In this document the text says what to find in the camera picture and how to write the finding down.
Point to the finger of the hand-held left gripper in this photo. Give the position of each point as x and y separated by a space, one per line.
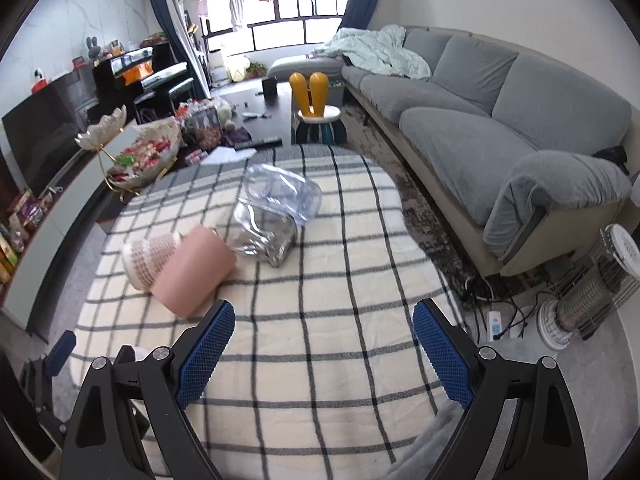
62 352

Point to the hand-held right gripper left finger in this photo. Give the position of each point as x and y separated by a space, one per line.
205 355

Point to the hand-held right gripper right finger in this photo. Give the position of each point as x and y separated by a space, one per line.
442 355

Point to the pink cup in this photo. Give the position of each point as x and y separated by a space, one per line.
192 270

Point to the white dotted cup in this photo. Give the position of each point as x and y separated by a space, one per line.
147 260

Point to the blue transparent plastic cup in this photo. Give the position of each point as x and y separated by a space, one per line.
285 192

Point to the white power strip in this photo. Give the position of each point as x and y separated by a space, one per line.
494 325

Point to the grey cloth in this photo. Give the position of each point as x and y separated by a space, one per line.
425 452

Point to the checkered blanket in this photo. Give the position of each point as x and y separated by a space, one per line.
310 310

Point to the pile of snack packets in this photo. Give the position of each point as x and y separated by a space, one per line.
20 230

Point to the grey television cabinet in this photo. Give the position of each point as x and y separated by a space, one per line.
60 210

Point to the white electric heater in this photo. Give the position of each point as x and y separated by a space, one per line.
580 300

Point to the gold tiered snack tray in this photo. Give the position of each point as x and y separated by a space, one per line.
150 152

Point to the black remote control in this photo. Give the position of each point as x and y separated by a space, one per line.
257 142

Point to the black television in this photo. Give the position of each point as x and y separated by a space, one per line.
45 130

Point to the grey sofa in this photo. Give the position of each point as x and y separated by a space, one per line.
450 130

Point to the clear snack jar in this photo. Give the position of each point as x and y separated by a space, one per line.
205 127

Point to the dark coffee table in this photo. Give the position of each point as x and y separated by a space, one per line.
265 117

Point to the black piano bench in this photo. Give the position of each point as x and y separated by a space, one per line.
165 97

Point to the black cloth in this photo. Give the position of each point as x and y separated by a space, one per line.
612 157

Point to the black box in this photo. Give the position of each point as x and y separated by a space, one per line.
269 90

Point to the yellow rabbit ear stool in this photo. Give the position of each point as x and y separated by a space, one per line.
310 92

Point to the black piano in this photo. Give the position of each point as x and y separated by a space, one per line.
125 72

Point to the white air purifier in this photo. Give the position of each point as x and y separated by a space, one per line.
216 66

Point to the yellow lamp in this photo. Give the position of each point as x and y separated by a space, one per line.
240 67

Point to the grey rabbit figure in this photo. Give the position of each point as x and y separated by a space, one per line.
93 47

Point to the light green blanket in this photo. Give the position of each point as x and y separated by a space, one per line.
380 50

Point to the hanging laundry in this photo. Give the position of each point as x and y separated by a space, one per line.
237 5

